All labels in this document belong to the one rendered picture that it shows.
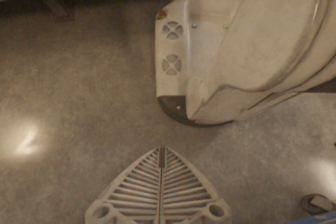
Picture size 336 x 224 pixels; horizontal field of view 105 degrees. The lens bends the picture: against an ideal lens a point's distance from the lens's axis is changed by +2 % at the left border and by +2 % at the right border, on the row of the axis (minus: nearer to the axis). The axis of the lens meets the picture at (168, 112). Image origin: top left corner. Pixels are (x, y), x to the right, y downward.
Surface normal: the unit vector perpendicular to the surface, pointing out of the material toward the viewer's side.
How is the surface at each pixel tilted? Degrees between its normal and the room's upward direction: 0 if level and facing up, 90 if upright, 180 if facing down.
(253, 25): 90
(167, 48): 38
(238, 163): 0
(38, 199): 0
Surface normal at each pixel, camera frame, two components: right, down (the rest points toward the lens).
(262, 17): -1.00, 0.00
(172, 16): 0.03, -0.20
